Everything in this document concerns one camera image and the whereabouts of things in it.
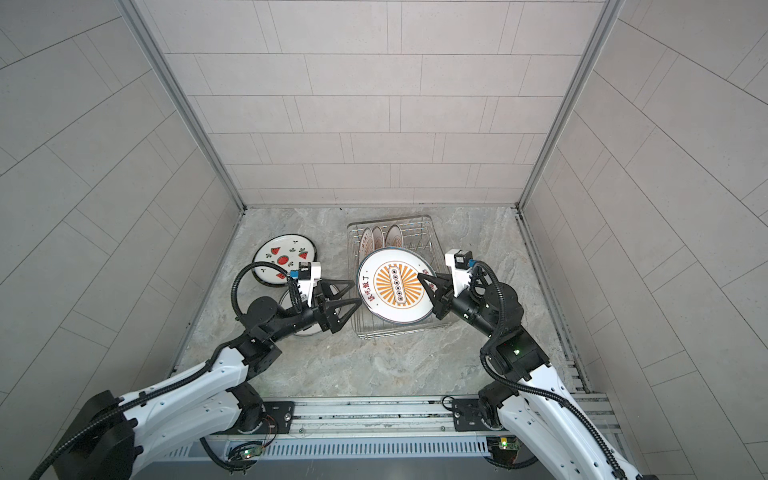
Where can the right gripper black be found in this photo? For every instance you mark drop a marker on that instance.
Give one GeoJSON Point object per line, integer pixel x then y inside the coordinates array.
{"type": "Point", "coordinates": [448, 297]}

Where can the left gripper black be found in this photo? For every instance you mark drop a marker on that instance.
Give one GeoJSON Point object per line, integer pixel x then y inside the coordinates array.
{"type": "Point", "coordinates": [324, 306]}

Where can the watermelon pattern plate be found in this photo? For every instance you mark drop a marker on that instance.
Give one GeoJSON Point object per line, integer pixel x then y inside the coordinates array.
{"type": "Point", "coordinates": [286, 251]}

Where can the sunburst plate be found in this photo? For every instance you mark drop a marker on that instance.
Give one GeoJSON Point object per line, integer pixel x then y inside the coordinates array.
{"type": "Point", "coordinates": [367, 243]}
{"type": "Point", "coordinates": [394, 237]}

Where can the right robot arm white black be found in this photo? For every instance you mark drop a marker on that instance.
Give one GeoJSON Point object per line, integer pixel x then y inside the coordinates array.
{"type": "Point", "coordinates": [526, 396]}

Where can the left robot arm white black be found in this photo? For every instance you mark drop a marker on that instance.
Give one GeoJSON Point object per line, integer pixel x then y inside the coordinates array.
{"type": "Point", "coordinates": [114, 437]}

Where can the sunburst plate front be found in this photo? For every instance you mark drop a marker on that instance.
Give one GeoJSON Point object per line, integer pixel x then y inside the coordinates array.
{"type": "Point", "coordinates": [367, 243]}

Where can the ventilation grille strip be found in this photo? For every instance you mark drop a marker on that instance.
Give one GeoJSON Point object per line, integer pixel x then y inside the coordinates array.
{"type": "Point", "coordinates": [376, 448]}

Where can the right circuit board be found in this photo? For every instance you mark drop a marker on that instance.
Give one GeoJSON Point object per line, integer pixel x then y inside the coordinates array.
{"type": "Point", "coordinates": [504, 450]}

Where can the circuit board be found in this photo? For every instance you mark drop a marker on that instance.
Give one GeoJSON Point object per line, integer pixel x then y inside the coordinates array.
{"type": "Point", "coordinates": [246, 453]}
{"type": "Point", "coordinates": [504, 450]}

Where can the left circuit board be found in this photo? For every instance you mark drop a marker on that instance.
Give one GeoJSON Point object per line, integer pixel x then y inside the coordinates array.
{"type": "Point", "coordinates": [246, 453]}

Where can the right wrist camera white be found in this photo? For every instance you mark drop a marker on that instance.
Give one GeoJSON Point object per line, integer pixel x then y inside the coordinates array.
{"type": "Point", "coordinates": [460, 264]}

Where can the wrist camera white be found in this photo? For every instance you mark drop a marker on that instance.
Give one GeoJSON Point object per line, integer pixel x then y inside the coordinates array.
{"type": "Point", "coordinates": [306, 275]}
{"type": "Point", "coordinates": [460, 264]}

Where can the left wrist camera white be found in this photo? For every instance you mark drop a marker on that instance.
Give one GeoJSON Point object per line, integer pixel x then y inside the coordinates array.
{"type": "Point", "coordinates": [306, 275]}

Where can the wire dish rack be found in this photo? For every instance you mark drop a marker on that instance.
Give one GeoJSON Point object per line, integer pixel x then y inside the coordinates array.
{"type": "Point", "coordinates": [419, 237]}

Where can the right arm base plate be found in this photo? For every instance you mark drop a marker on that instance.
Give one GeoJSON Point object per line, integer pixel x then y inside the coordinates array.
{"type": "Point", "coordinates": [467, 414]}

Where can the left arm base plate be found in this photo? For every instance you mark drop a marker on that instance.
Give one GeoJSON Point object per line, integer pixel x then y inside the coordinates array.
{"type": "Point", "coordinates": [269, 418]}

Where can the aluminium mounting rail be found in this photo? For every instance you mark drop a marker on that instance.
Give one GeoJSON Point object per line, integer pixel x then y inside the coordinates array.
{"type": "Point", "coordinates": [343, 417]}

